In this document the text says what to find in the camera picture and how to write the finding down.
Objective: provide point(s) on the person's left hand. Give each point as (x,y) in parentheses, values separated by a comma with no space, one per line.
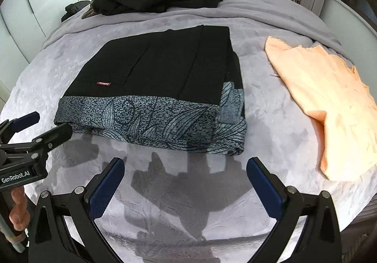
(19,210)

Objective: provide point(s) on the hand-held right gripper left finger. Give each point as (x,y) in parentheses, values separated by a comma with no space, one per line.
(107,189)

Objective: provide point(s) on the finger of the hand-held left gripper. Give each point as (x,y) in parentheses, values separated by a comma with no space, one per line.
(28,119)
(57,133)

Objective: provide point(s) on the orange cloth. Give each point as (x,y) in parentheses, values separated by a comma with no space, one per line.
(324,95)

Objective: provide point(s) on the brown cloth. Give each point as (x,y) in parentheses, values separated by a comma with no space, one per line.
(88,12)

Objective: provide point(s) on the dark cloth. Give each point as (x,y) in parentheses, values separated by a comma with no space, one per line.
(73,9)

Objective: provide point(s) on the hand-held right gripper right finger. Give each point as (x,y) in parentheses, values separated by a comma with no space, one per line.
(265,189)

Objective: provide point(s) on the black pants with patterned band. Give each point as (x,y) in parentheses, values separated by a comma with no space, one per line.
(162,65)

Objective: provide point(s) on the white wardrobe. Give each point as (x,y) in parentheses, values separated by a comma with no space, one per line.
(29,0)

